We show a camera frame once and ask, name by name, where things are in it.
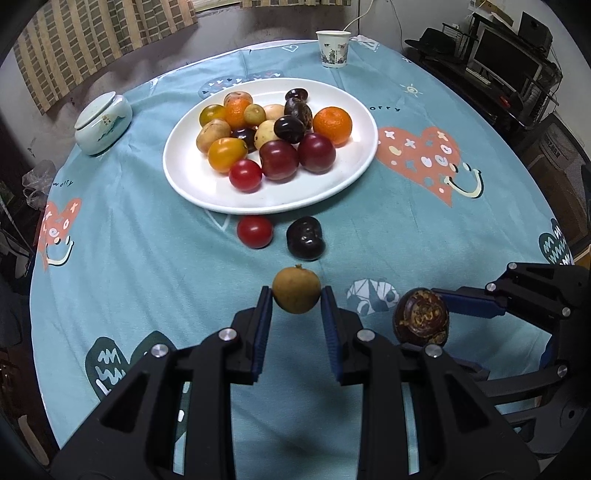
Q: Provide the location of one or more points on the yellow tomato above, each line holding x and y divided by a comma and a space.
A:
227, 153

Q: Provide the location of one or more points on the dark brown mottled fruit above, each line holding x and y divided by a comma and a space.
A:
420, 318

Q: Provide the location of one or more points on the tan longan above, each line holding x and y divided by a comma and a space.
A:
296, 288

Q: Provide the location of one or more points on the red tomato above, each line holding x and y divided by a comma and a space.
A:
245, 175
254, 231

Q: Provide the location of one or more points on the computer monitor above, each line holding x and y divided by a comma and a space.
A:
503, 57

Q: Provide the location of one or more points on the clear plastic bag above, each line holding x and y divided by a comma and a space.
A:
39, 177

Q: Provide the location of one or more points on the tan cardboard box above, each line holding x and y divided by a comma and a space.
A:
491, 11

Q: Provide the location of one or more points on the small olive green fruit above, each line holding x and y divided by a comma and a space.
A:
254, 114

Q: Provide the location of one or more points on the yellow-green tomato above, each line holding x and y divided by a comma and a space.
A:
212, 114

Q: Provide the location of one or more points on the dark red plum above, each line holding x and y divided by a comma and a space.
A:
296, 94

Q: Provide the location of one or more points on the pale yellow fruit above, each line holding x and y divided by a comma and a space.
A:
267, 131

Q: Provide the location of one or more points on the black speaker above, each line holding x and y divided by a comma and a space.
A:
535, 27

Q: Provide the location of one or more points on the small dark purple plum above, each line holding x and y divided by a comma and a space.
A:
244, 137

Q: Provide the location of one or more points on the black desk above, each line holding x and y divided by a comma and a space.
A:
508, 106

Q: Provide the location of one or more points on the checked beige curtain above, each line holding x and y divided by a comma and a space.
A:
295, 2
92, 41

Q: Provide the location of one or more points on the blue printed tablecloth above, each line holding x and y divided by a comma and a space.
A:
161, 277

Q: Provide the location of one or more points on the black hat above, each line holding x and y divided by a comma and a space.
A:
431, 39

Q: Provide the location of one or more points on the white oval plate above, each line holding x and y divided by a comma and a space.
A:
323, 184

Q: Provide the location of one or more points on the white ceramic lidded jar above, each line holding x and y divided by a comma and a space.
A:
102, 123

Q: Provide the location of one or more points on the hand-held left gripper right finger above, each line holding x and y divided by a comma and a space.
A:
330, 332

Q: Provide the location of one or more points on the large mandarin orange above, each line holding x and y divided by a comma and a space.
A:
332, 125

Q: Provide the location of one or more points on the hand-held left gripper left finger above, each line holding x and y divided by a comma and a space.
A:
263, 332

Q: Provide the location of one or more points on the printed paper cup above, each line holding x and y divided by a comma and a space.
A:
332, 48

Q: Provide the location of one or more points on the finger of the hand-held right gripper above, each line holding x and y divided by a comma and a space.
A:
531, 385
475, 305

